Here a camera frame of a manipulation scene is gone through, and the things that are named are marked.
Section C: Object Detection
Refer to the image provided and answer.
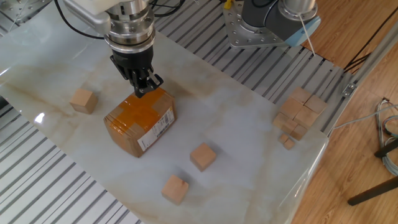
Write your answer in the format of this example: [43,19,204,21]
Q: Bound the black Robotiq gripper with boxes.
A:
[109,45,165,99]

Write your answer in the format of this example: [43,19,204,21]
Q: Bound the cardboard parcel with orange tape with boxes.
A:
[103,85,177,159]

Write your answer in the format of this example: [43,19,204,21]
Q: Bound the silver force torque sensor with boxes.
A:
[104,0,156,54]

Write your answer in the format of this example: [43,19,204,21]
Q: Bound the marble pattern table mat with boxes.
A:
[0,0,330,224]

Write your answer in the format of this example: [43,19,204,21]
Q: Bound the medium wooden cube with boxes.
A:
[281,118,299,135]
[290,124,308,141]
[272,112,289,129]

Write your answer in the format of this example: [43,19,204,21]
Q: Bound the perforated metal plate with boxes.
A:
[0,0,52,26]

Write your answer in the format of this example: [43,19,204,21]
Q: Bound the black furniture leg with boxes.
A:
[374,138,398,159]
[347,175,398,207]

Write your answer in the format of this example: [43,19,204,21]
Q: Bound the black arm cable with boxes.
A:
[149,0,187,18]

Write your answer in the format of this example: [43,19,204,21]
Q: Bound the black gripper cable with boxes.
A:
[53,0,106,40]

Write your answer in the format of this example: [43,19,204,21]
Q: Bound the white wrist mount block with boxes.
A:
[63,0,122,35]

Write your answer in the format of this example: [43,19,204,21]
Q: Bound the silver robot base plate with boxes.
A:
[222,0,293,50]

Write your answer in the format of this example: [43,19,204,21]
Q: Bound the white cable tie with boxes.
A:
[297,14,316,57]

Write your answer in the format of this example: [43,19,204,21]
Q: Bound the silver corner bracket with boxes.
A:
[341,82,358,98]

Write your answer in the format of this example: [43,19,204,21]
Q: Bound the black floor cables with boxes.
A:
[343,6,398,75]

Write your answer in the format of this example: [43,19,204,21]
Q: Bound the grey floor cable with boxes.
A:
[331,104,398,130]

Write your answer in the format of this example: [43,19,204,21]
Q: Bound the aluminium frame post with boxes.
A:
[322,20,398,138]

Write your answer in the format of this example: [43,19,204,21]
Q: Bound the coloured cable bundle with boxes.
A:
[374,98,398,177]

